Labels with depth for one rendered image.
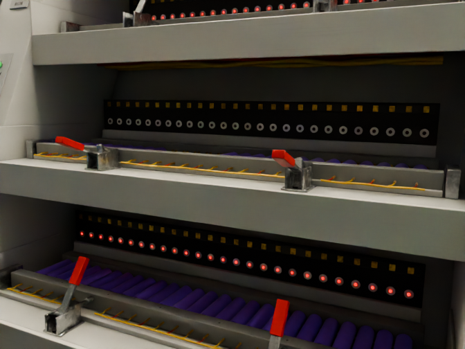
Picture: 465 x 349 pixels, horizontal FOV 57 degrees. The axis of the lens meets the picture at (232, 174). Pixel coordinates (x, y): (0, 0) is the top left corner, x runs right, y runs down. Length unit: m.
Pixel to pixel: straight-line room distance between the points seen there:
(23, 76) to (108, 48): 0.16
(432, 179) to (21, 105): 0.58
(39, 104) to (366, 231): 0.54
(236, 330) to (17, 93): 0.47
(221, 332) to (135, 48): 0.38
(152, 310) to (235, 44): 0.34
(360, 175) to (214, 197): 0.16
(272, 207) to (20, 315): 0.37
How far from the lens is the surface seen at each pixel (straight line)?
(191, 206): 0.48
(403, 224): 0.42
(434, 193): 0.46
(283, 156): 0.38
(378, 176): 0.47
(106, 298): 0.60
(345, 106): 0.61
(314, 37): 0.51
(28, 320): 0.63
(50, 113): 0.77
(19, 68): 0.74
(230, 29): 0.54
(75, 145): 0.54
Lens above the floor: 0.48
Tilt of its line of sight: 11 degrees up
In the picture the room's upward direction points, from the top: 11 degrees clockwise
